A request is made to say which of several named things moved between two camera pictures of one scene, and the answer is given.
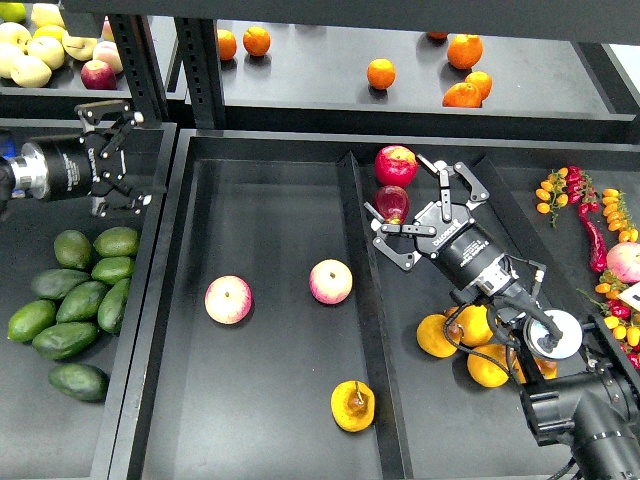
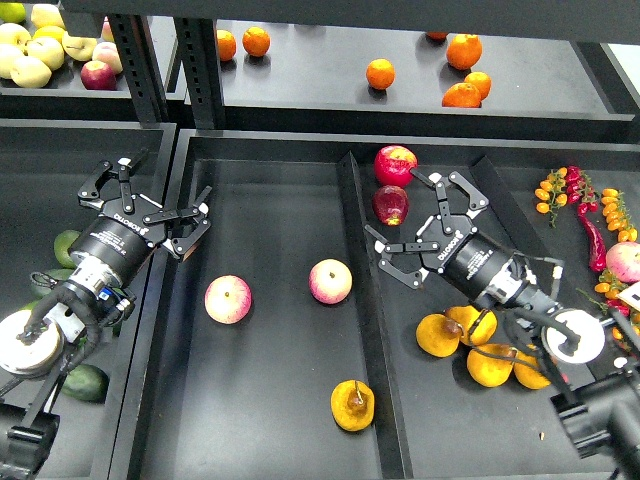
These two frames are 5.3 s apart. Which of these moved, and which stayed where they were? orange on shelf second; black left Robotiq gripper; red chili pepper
Moved: black left Robotiq gripper
Stayed: red chili pepper; orange on shelf second
